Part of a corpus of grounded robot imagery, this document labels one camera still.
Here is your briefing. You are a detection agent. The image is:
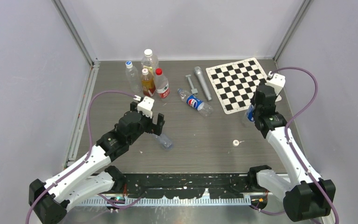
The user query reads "clear bottle pink label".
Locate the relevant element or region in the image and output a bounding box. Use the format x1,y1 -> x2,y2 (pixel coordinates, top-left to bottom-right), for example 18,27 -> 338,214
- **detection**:
153,133 -> 173,151

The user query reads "blue label clear bottle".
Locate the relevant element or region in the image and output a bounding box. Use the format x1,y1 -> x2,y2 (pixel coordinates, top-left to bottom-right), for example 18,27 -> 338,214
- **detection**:
243,105 -> 255,122

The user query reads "white bottle cap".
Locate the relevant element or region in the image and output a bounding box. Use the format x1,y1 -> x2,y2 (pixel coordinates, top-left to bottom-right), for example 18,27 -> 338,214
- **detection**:
233,140 -> 240,147

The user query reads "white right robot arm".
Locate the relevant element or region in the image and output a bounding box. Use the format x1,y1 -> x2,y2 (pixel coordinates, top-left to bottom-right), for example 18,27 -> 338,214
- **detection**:
247,84 -> 336,222

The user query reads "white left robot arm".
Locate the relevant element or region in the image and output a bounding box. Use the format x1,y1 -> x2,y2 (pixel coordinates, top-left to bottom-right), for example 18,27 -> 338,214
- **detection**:
28,99 -> 165,224

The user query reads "amber liquid bottle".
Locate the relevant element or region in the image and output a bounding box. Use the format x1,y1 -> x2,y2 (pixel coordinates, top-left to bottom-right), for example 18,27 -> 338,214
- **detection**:
141,68 -> 156,97

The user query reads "red cap clear bottle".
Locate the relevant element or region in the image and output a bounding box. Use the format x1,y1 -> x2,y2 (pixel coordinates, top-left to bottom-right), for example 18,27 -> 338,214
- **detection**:
154,68 -> 170,100

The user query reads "blue white cap bottle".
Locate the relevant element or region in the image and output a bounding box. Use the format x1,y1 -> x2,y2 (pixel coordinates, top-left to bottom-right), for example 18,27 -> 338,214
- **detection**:
125,61 -> 142,93

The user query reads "Pepsi label clear bottle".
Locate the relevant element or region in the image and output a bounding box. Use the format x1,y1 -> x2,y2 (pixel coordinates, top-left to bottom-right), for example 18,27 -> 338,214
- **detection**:
178,88 -> 213,117

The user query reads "tall white cap bottle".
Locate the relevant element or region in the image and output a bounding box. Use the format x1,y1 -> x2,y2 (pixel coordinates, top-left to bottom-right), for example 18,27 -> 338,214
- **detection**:
141,49 -> 159,75

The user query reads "black white chessboard mat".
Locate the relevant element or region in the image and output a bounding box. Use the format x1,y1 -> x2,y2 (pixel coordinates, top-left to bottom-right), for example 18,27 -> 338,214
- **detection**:
206,58 -> 267,115

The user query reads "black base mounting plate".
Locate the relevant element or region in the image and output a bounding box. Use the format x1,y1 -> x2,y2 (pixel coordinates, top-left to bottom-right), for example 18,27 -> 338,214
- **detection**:
107,173 -> 267,199

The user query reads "silver microphone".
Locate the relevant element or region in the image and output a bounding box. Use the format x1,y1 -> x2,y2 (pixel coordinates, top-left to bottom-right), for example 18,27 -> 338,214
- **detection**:
194,66 -> 213,102

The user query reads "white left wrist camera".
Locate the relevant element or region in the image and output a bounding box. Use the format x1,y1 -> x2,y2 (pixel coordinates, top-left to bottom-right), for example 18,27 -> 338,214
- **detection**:
134,95 -> 155,118

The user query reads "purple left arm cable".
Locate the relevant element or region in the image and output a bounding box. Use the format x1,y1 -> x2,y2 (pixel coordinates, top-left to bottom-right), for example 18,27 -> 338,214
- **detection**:
25,90 -> 141,224

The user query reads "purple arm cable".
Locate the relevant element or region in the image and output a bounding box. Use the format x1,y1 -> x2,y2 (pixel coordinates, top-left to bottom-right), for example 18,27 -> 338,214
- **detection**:
25,90 -> 141,224
268,66 -> 340,224

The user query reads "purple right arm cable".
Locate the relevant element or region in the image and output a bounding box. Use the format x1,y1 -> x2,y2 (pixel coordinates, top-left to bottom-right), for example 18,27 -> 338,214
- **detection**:
268,66 -> 340,224

